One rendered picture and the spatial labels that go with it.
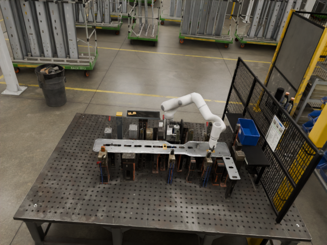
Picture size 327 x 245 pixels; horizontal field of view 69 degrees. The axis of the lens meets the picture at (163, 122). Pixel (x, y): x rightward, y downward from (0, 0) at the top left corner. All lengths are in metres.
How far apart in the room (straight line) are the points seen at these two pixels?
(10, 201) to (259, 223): 2.83
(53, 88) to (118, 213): 3.13
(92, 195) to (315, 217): 2.79
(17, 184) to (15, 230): 0.68
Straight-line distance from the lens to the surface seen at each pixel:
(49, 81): 4.76
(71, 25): 6.22
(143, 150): 2.36
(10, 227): 3.33
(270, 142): 2.53
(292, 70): 4.39
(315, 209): 3.90
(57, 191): 2.52
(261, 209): 2.57
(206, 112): 2.28
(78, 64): 6.14
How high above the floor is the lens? 2.60
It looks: 36 degrees down
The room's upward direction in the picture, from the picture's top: 6 degrees clockwise
